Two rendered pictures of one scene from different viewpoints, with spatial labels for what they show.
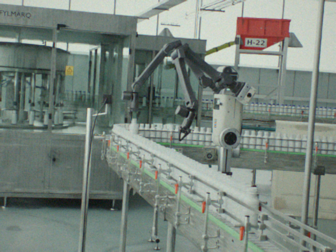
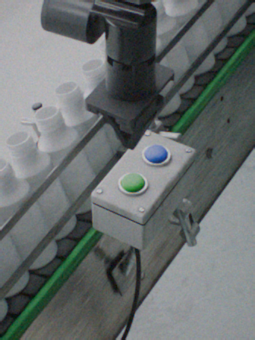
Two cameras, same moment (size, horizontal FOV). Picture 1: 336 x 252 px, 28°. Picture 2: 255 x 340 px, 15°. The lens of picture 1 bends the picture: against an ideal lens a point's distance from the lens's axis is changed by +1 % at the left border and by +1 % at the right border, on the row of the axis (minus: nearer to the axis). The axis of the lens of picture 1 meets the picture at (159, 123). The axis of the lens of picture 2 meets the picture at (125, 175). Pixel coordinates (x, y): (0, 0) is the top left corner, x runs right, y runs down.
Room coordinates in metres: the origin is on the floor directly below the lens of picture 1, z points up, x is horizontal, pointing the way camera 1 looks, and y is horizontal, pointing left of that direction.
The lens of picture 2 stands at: (3.71, -1.00, 1.83)
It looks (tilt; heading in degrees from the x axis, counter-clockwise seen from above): 34 degrees down; 57
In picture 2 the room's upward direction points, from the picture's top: 21 degrees counter-clockwise
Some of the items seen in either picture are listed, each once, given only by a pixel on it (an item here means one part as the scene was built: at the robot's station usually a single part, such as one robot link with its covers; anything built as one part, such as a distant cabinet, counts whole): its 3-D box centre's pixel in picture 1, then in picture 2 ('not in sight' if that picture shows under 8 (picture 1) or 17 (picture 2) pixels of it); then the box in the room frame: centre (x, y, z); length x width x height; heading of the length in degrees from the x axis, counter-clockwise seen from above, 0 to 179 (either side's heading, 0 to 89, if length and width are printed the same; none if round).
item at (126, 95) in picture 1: (130, 92); not in sight; (4.87, 0.23, 1.47); 0.12 x 0.09 x 0.12; 103
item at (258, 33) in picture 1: (256, 101); not in sight; (11.49, -1.67, 1.40); 0.92 x 0.72 x 2.80; 85
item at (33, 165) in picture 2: (149, 154); (39, 184); (4.25, 0.05, 1.08); 0.06 x 0.06 x 0.17
